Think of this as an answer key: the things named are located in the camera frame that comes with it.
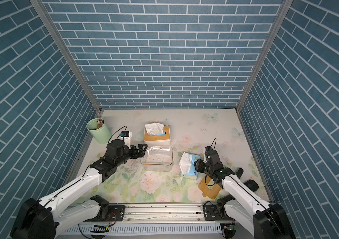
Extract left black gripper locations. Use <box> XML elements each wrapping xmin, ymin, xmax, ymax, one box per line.
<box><xmin>114</xmin><ymin>143</ymin><xmax>148</xmax><ymax>167</ymax></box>

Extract clear plastic tissue box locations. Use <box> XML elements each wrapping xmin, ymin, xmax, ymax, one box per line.
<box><xmin>141</xmin><ymin>145</ymin><xmax>173</xmax><ymax>172</ymax></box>

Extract dark bamboo lid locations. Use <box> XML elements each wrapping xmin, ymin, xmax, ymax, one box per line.
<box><xmin>198</xmin><ymin>175</ymin><xmax>221</xmax><ymax>199</ymax></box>

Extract white tissue box base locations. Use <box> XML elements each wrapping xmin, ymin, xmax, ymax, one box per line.
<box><xmin>144</xmin><ymin>141</ymin><xmax>171</xmax><ymax>145</ymax></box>

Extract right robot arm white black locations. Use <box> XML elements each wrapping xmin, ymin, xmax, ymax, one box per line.
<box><xmin>194</xmin><ymin>146</ymin><xmax>295</xmax><ymax>239</ymax></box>

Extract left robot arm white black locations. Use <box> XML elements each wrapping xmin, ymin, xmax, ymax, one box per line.
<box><xmin>10</xmin><ymin>139</ymin><xmax>148</xmax><ymax>239</ymax></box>

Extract pens in cup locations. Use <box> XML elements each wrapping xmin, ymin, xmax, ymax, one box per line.
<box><xmin>96</xmin><ymin>119</ymin><xmax>104</xmax><ymax>129</ymax></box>

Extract green pen cup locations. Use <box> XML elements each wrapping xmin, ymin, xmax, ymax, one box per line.
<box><xmin>86</xmin><ymin>118</ymin><xmax>111</xmax><ymax>144</ymax></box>

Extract green circuit board right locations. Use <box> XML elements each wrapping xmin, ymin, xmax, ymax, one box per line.
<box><xmin>223</xmin><ymin>224</ymin><xmax>237</xmax><ymax>231</ymax></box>

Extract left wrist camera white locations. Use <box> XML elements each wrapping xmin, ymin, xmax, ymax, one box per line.
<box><xmin>120</xmin><ymin>130</ymin><xmax>132</xmax><ymax>148</ymax></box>

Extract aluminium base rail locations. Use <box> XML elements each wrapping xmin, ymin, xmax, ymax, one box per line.
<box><xmin>55</xmin><ymin>202</ymin><xmax>257</xmax><ymax>224</ymax></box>

